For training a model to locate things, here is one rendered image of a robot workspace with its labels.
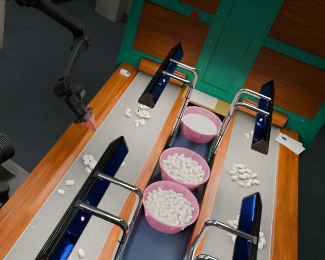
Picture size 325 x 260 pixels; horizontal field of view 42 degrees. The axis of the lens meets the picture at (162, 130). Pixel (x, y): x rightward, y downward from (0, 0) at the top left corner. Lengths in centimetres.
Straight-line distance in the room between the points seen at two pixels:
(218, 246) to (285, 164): 79
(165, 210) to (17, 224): 64
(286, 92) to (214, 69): 46
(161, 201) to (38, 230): 57
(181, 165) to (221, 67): 75
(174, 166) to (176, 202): 25
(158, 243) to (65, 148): 62
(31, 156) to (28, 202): 131
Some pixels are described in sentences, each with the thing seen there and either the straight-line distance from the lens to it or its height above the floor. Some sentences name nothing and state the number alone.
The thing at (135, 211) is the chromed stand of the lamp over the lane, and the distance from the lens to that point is 150.
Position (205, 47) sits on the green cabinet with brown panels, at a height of 107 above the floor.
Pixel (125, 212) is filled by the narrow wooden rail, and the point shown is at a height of 76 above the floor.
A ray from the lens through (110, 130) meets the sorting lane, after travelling 224.
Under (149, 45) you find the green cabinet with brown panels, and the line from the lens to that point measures 272.
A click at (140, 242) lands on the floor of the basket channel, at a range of 187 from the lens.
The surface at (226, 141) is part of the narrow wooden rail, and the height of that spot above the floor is 76.
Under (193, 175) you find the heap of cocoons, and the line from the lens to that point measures 215.
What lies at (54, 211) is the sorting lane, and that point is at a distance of 181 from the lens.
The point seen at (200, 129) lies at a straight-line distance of 248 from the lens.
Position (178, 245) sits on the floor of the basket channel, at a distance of 193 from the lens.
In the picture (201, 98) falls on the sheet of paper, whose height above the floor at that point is 78.
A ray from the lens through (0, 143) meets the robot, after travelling 200.
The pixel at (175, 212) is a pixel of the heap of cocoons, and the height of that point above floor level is 73.
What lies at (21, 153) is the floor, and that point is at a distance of 310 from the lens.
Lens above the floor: 214
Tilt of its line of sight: 37 degrees down
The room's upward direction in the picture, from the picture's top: 20 degrees clockwise
